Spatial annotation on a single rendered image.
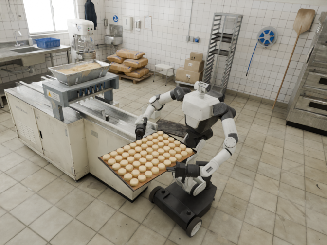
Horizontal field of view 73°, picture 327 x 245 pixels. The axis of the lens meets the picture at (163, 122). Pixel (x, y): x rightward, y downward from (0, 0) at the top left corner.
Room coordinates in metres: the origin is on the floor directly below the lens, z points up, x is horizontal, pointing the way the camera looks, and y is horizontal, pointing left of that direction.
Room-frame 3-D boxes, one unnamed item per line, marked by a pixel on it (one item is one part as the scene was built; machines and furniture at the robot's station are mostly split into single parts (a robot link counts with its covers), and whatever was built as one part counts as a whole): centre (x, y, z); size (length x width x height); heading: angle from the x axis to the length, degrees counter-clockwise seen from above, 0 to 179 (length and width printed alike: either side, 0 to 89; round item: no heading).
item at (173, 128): (3.39, -0.15, 0.02); 0.60 x 0.40 x 0.03; 71
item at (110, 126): (2.18, 1.06, 0.87); 2.01 x 0.03 x 0.07; 58
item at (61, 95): (2.24, 0.89, 1.01); 0.72 x 0.33 x 0.34; 148
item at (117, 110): (2.43, 0.91, 0.87); 2.01 x 0.03 x 0.07; 58
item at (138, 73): (5.91, 0.82, 0.19); 0.72 x 0.42 x 0.15; 158
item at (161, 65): (5.82, 0.08, 0.23); 0.45 x 0.45 x 0.46; 56
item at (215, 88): (5.12, -1.14, 0.93); 0.64 x 0.51 x 1.78; 157
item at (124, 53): (6.03, 1.05, 0.62); 0.72 x 0.42 x 0.17; 70
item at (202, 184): (1.77, -0.38, 0.28); 0.21 x 0.20 x 0.13; 137
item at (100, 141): (1.98, 0.46, 0.45); 0.70 x 0.34 x 0.90; 58
